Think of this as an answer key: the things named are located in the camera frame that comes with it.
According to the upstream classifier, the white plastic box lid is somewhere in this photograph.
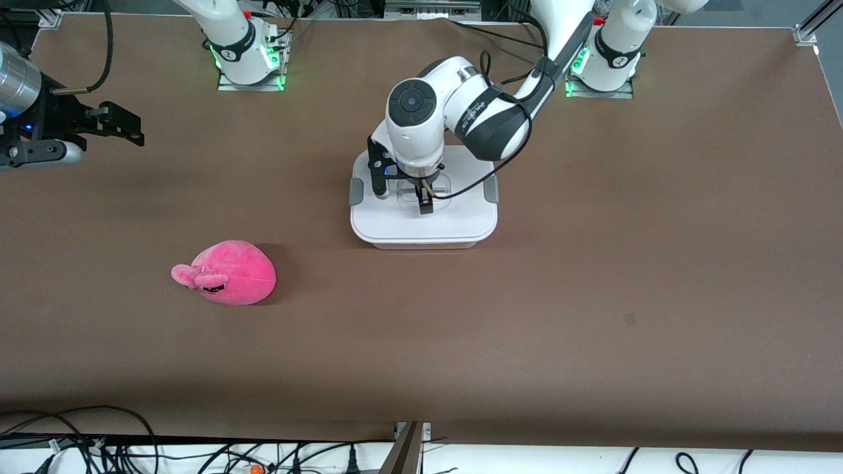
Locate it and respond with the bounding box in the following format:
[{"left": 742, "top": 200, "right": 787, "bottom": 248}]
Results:
[{"left": 350, "top": 145, "right": 499, "bottom": 243}]

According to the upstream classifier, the pink plush toy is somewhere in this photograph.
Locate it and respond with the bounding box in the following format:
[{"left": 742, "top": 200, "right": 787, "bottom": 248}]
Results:
[{"left": 171, "top": 240, "right": 277, "bottom": 307}]

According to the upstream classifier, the translucent plastic box base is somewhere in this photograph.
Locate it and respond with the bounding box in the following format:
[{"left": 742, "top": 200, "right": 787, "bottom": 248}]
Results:
[{"left": 359, "top": 234, "right": 491, "bottom": 251}]

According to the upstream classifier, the grey metal crate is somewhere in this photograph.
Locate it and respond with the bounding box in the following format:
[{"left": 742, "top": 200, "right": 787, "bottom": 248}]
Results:
[{"left": 384, "top": 0, "right": 483, "bottom": 19}]

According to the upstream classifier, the white lower shelf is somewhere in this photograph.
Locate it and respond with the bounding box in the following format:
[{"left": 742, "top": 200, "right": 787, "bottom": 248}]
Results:
[{"left": 0, "top": 440, "right": 843, "bottom": 474}]

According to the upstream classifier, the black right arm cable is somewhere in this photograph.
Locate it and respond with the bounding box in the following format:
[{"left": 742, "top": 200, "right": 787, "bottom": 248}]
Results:
[{"left": 51, "top": 0, "right": 116, "bottom": 96}]

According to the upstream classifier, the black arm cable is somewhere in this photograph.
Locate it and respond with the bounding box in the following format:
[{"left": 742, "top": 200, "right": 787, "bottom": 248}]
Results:
[
  {"left": 428, "top": 0, "right": 551, "bottom": 199},
  {"left": 51, "top": 0, "right": 116, "bottom": 96}
]

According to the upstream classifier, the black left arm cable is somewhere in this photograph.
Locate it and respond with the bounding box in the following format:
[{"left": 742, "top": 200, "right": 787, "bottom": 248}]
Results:
[{"left": 428, "top": 0, "right": 551, "bottom": 199}]

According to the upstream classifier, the thin black power cable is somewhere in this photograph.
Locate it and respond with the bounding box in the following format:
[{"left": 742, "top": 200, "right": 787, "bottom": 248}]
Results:
[{"left": 451, "top": 18, "right": 531, "bottom": 48}]

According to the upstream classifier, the aluminium frame beam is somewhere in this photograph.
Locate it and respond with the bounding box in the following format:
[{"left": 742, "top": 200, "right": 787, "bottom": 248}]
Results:
[{"left": 379, "top": 421, "right": 433, "bottom": 474}]

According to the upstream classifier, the black looped cable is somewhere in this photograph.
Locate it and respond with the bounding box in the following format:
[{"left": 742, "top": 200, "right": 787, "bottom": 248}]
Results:
[{"left": 0, "top": 405, "right": 160, "bottom": 474}]

